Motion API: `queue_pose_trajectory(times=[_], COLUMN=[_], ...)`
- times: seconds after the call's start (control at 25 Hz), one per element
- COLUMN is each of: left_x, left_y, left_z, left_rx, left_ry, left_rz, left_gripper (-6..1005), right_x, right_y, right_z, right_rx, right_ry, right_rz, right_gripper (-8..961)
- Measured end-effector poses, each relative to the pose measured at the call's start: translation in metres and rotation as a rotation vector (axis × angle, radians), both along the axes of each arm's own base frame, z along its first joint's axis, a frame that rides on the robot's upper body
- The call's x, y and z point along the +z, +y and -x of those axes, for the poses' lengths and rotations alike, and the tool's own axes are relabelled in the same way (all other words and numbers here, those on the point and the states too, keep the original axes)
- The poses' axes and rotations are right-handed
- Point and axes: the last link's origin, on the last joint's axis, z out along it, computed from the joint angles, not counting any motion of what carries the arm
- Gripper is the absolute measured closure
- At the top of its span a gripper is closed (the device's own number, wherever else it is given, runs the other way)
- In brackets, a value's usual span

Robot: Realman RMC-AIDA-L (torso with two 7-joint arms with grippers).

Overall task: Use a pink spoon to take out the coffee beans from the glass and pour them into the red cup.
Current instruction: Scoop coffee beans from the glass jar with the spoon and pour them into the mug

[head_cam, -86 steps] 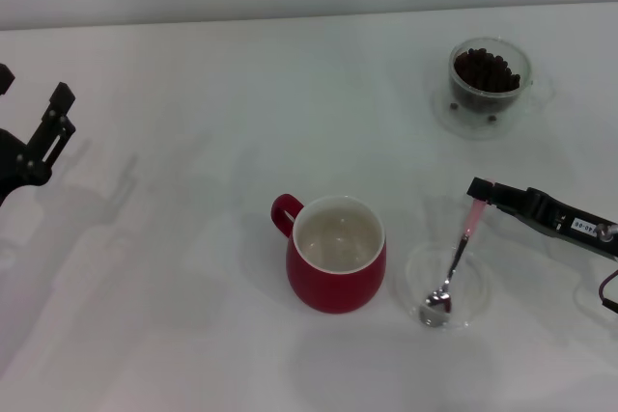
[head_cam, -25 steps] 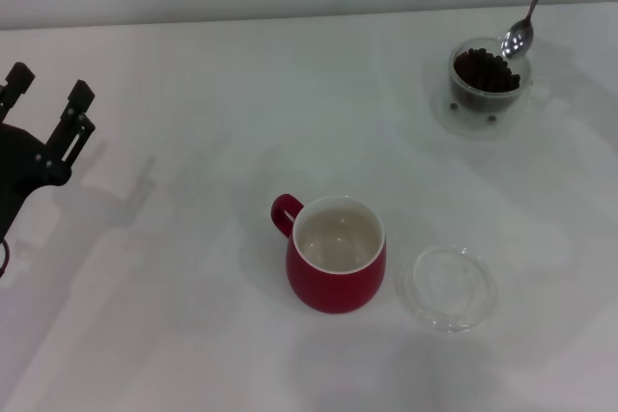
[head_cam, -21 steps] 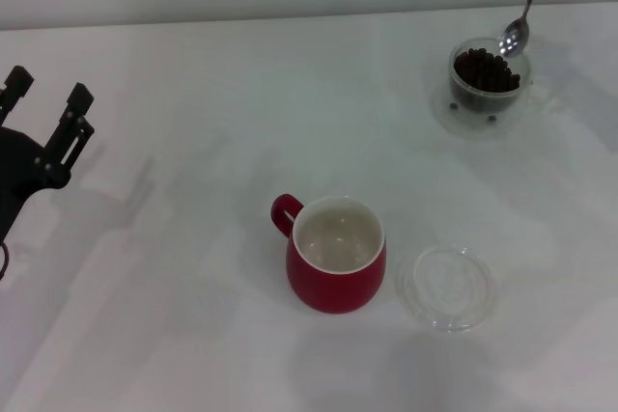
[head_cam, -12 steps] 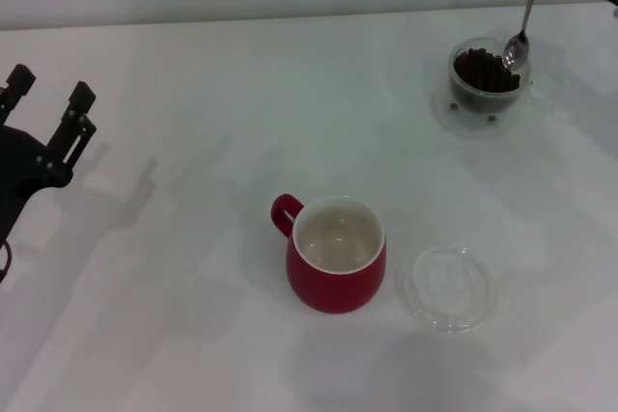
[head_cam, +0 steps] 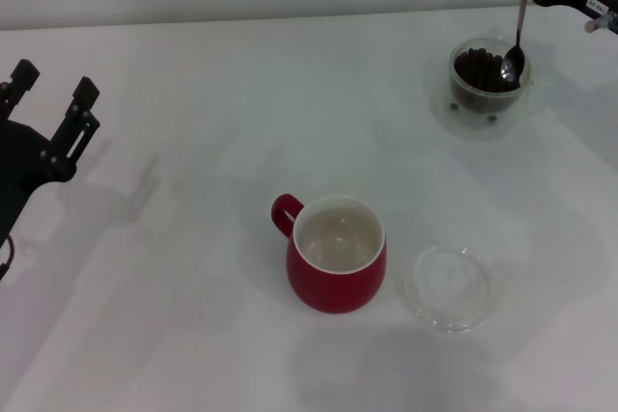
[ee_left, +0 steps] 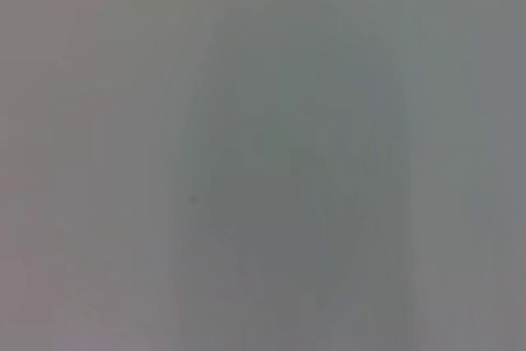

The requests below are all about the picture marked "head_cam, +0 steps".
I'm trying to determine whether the coffee beans pile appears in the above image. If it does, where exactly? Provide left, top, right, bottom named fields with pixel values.
left=452, top=46, right=522, bottom=112

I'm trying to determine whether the pink handled metal spoon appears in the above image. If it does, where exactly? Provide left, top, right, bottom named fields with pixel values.
left=500, top=0, right=531, bottom=85

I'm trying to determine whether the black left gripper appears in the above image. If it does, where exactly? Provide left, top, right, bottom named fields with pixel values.
left=0, top=58, right=101, bottom=239

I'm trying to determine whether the small clear glass dish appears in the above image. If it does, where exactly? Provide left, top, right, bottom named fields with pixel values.
left=396, top=243, right=494, bottom=335

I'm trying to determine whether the clear glass saucer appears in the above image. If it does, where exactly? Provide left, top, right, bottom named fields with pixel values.
left=431, top=78, right=537, bottom=139

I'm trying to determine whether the grey pink cable connector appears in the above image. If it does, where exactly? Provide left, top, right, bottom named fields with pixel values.
left=583, top=13, right=618, bottom=36

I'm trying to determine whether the red ceramic mug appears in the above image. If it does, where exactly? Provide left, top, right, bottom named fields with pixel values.
left=269, top=193, right=388, bottom=316

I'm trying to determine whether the clear glass cup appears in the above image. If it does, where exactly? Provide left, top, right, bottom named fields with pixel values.
left=448, top=36, right=556, bottom=117

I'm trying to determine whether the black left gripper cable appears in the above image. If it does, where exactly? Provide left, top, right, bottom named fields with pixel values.
left=0, top=235, right=15, bottom=281

